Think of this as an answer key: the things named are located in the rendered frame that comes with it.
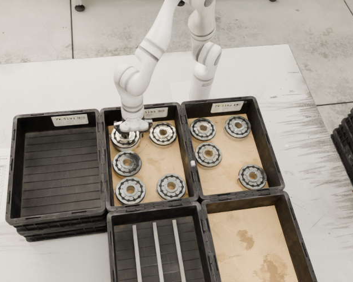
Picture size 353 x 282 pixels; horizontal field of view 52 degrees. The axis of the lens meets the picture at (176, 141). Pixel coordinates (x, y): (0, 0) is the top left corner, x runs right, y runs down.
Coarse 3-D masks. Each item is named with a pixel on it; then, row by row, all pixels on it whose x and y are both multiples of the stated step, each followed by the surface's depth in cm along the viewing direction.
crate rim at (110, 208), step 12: (108, 108) 132; (120, 108) 133; (144, 108) 134; (180, 108) 135; (180, 120) 132; (192, 168) 122; (108, 180) 118; (192, 180) 120; (108, 192) 115; (108, 204) 113; (132, 204) 114; (144, 204) 114; (156, 204) 115
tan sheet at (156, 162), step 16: (112, 128) 140; (112, 144) 136; (144, 144) 137; (176, 144) 138; (112, 160) 132; (144, 160) 134; (160, 160) 134; (176, 160) 135; (112, 176) 129; (144, 176) 130; (160, 176) 131; (128, 192) 127
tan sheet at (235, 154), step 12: (192, 120) 144; (216, 120) 145; (216, 132) 142; (216, 144) 140; (228, 144) 140; (240, 144) 140; (252, 144) 141; (228, 156) 137; (240, 156) 138; (252, 156) 138; (216, 168) 134; (228, 168) 135; (240, 168) 135; (204, 180) 131; (216, 180) 132; (228, 180) 132; (204, 192) 129; (216, 192) 129
